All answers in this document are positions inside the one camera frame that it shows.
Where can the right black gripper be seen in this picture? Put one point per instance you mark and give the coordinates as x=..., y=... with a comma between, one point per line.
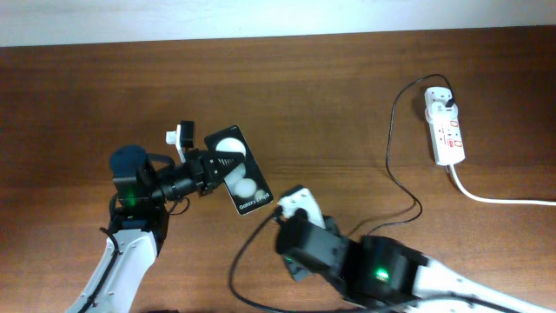
x=294, y=267

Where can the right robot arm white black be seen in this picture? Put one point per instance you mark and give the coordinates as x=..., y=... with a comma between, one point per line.
x=383, y=275

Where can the white power strip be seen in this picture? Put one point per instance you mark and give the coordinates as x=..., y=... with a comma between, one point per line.
x=446, y=136

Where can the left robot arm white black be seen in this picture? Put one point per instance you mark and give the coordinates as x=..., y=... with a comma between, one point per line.
x=139, y=219

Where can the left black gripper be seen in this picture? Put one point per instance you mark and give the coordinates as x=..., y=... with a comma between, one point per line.
x=205, y=175

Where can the white USB charger plug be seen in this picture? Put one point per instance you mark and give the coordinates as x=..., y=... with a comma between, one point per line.
x=440, y=111

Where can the black smartphone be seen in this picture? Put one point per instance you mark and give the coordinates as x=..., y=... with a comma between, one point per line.
x=246, y=184

